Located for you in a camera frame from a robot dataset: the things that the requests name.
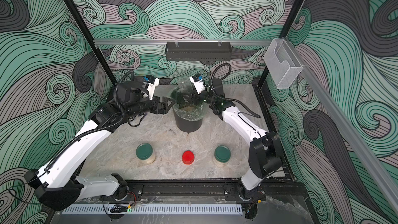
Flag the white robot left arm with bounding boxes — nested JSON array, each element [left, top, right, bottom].
[[24, 96, 175, 211]]

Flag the black wall-mounted tray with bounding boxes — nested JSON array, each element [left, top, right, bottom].
[[165, 42, 232, 61]]

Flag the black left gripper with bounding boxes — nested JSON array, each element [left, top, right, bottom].
[[124, 94, 174, 120]]

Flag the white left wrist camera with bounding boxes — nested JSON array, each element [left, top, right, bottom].
[[143, 75, 160, 100]]

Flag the clear plastic bin liner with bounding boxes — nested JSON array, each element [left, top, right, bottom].
[[170, 87, 205, 121]]

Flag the black corrugated left cable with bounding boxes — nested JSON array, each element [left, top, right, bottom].
[[43, 69, 136, 173]]

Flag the aluminium wall rail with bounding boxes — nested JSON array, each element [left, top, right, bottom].
[[93, 38, 272, 46], [284, 38, 398, 215]]

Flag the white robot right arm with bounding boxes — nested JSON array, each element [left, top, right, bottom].
[[193, 90, 283, 191]]

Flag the black corrugated cable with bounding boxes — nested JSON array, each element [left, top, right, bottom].
[[210, 63, 262, 119], [43, 69, 136, 173]]

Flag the clear oatmeal jar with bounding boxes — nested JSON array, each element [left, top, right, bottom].
[[177, 77, 197, 101]]

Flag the red jar lid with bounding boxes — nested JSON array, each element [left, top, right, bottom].
[[181, 150, 195, 165]]

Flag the black trash bin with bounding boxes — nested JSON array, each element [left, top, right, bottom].
[[173, 109, 204, 133]]

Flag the white slotted cable duct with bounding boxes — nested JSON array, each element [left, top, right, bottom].
[[62, 203, 244, 215]]

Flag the green-lidded oatmeal jar right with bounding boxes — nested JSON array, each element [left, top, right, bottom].
[[213, 145, 231, 167]]

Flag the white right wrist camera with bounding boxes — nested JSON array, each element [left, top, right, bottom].
[[189, 73, 205, 95]]

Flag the aluminium right wall rail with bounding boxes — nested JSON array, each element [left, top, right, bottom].
[[284, 38, 398, 215]]

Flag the black corrugated right cable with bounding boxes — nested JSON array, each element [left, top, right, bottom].
[[210, 63, 262, 119]]

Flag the green-lidded oatmeal jar left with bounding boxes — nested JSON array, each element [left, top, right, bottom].
[[136, 143, 156, 164]]

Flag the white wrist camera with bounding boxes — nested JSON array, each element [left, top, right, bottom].
[[143, 75, 160, 100], [189, 73, 205, 95]]

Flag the green-lidded oatmeal jar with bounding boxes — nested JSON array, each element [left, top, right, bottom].
[[136, 143, 156, 164], [213, 145, 231, 167]]

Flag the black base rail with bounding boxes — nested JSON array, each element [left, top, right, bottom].
[[126, 178, 307, 202]]

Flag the clear acrylic wall holder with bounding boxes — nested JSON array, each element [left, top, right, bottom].
[[264, 38, 303, 89]]

